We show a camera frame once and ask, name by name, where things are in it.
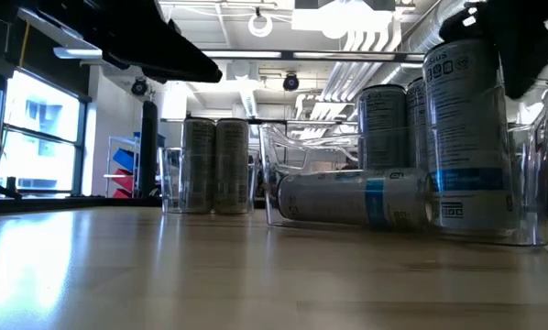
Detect blue red shelf bins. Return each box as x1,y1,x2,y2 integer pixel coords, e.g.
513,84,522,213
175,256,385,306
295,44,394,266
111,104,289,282
104,135,142,199

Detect white ring ceiling lamp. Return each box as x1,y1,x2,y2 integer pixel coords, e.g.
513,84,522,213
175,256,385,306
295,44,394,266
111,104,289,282
247,12,274,39

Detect clear plastic bin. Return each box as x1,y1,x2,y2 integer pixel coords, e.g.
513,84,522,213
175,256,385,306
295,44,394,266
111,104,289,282
159,146,259,215
258,78,548,248

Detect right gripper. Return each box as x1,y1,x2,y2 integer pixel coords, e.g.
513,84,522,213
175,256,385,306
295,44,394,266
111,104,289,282
438,0,548,101

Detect black round ceiling fixture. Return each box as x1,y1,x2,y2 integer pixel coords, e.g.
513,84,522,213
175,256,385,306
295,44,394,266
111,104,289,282
130,77,149,97
281,72,301,92

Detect black cylindrical post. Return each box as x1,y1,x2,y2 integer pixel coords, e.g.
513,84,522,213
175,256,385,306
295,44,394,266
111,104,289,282
138,100,159,198

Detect black aluminium table frame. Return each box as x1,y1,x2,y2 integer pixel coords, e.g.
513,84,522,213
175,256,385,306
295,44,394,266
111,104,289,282
0,177,269,215

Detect large window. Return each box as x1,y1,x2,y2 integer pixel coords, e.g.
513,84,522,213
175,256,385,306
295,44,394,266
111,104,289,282
0,68,90,198

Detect Celsius Tropical Vibe can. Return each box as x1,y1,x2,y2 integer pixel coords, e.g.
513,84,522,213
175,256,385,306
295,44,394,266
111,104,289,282
214,117,250,215
181,117,217,215

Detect Celsius Arctic Vibe can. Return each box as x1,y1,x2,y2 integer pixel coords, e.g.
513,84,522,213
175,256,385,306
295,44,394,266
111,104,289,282
406,76,429,171
356,84,411,171
276,168,435,230
422,38,518,233

